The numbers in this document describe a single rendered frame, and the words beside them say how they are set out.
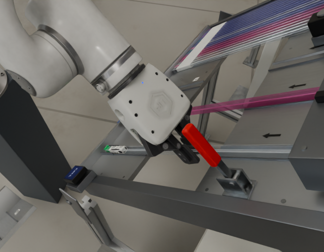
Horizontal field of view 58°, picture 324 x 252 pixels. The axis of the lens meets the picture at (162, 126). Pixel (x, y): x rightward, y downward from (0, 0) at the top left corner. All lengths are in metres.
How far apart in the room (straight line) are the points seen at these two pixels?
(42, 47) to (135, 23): 1.97
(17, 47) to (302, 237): 0.36
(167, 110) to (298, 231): 0.24
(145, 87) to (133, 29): 1.87
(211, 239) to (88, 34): 0.56
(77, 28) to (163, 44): 1.75
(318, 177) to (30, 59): 0.33
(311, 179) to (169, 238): 1.13
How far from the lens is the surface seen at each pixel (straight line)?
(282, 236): 0.34
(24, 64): 0.38
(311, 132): 0.31
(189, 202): 0.39
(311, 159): 0.29
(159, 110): 0.44
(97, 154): 0.74
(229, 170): 0.36
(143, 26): 2.31
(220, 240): 0.77
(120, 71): 0.41
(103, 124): 1.70
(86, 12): 0.43
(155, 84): 0.44
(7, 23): 0.37
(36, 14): 0.44
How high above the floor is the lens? 1.36
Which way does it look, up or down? 55 degrees down
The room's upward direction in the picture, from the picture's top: straight up
